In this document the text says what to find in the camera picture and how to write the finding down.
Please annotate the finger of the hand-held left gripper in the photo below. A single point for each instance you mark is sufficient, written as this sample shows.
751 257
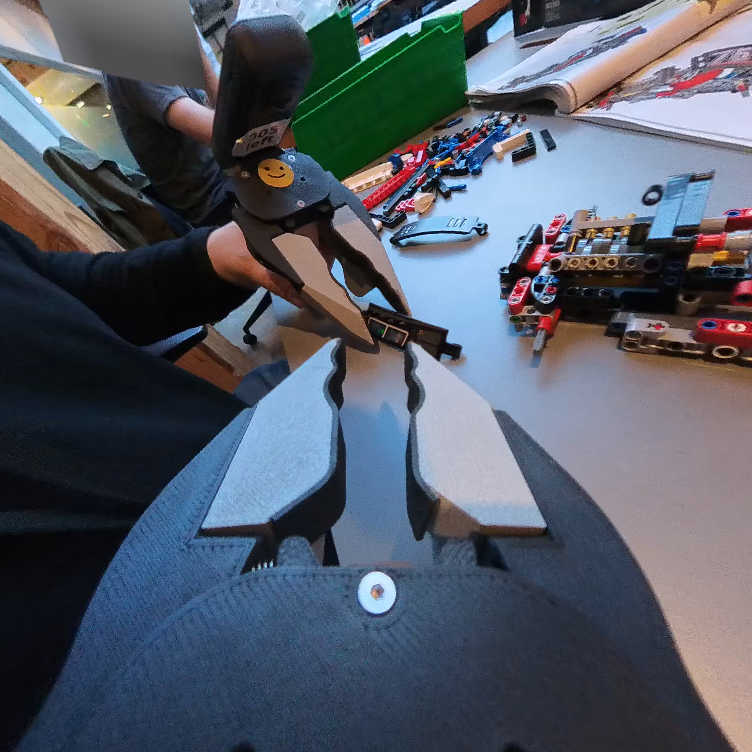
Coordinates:
317 276
367 247

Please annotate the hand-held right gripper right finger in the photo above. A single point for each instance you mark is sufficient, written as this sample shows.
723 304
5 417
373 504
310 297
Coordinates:
470 464

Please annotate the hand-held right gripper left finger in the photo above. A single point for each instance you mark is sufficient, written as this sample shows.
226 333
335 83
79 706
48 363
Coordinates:
282 464

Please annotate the black toy car panel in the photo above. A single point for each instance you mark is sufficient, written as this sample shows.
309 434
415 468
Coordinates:
435 230
435 338

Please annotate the person's left forearm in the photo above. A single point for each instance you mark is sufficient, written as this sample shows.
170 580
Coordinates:
129 282

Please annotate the grey desk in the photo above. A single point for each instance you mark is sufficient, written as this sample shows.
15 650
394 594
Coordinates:
617 440

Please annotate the person's left hand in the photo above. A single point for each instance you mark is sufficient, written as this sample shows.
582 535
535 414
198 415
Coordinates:
241 261

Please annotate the clear plastic bags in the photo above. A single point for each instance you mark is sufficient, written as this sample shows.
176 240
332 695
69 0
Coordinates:
276 9

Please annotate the pile of toy building pieces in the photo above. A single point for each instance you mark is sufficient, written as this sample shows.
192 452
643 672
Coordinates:
446 158

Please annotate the green plastic bin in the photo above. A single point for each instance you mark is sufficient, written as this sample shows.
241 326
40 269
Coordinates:
382 106

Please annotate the black office chair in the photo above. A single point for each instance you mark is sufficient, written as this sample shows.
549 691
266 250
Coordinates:
182 341

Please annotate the olive jacket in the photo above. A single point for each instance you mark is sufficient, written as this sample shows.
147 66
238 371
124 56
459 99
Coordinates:
106 188

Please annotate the partly built toy car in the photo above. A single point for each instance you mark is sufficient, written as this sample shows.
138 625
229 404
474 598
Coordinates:
634 270

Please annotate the wooden beam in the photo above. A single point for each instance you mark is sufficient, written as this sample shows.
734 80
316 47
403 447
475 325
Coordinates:
35 211

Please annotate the black toy car box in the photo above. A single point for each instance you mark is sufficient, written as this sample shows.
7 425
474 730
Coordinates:
564 15

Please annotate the toy car instruction booklet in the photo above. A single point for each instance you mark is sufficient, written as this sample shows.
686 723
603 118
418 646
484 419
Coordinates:
646 70

